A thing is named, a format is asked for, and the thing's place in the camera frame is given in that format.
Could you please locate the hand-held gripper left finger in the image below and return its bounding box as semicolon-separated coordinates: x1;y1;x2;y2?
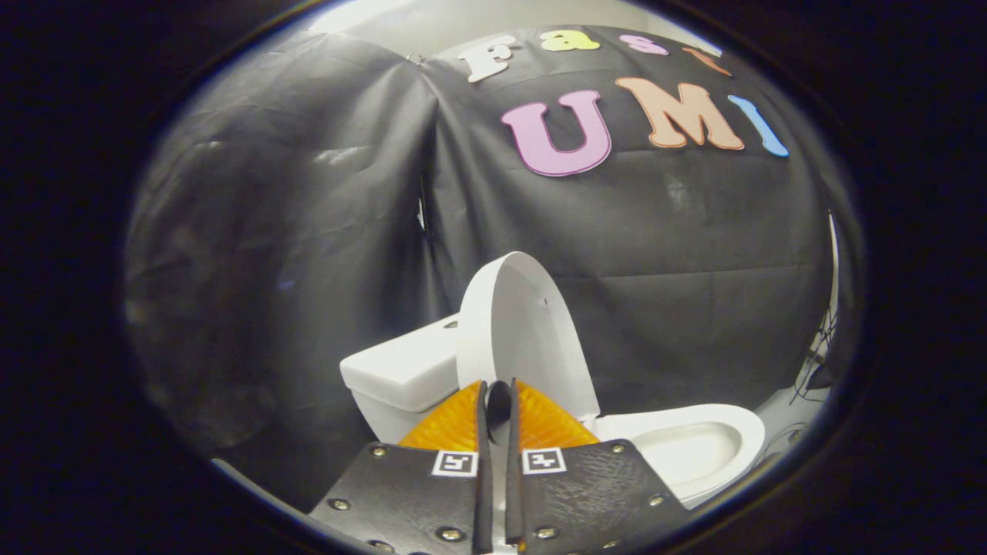
308;379;494;554

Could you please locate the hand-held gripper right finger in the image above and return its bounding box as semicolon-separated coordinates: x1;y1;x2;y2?
505;378;689;553

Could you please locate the black round grip tab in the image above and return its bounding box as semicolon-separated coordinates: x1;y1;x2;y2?
486;380;514;426

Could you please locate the white toilet lid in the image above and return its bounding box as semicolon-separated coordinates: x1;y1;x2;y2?
456;251;601;421

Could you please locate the white toilet body with tank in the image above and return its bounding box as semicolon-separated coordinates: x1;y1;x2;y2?
340;312;766;511

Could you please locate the black backdrop cloth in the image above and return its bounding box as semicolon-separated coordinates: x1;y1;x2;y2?
123;23;858;494

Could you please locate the black tripod stand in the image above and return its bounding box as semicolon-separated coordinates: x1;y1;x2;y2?
790;308;839;403

